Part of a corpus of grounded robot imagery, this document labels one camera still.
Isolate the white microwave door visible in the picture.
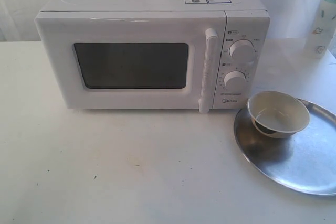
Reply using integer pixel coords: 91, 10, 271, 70
35, 11, 226, 113

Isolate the cream bowl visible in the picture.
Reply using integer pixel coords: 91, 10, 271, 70
247, 91, 310, 139

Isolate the white microwave oven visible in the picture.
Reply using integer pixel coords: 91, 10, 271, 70
39, 0, 270, 111

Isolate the lower white dial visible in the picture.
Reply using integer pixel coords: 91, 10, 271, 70
224, 71, 247, 92

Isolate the white dial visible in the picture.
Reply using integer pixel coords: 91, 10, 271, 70
224, 71, 247, 92
229, 39, 255, 63

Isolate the upper white dial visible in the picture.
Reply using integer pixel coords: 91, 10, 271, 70
229, 39, 255, 63

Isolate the round steel tray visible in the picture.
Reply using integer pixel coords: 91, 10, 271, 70
234, 100, 335, 196

